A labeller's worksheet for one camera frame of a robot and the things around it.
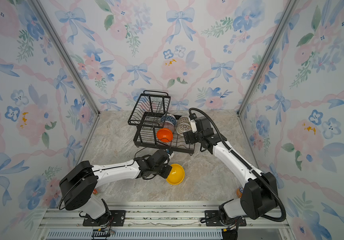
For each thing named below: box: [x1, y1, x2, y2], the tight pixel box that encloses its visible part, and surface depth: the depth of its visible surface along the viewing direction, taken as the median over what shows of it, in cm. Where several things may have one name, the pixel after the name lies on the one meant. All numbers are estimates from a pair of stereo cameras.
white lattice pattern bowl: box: [176, 118, 192, 136], surface depth 108 cm
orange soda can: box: [236, 186, 244, 199], surface depth 80 cm
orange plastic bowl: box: [157, 128, 174, 143], surface depth 102 cm
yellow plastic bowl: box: [166, 163, 185, 185], surface depth 83 cm
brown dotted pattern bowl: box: [177, 115, 191, 127], surface depth 109 cm
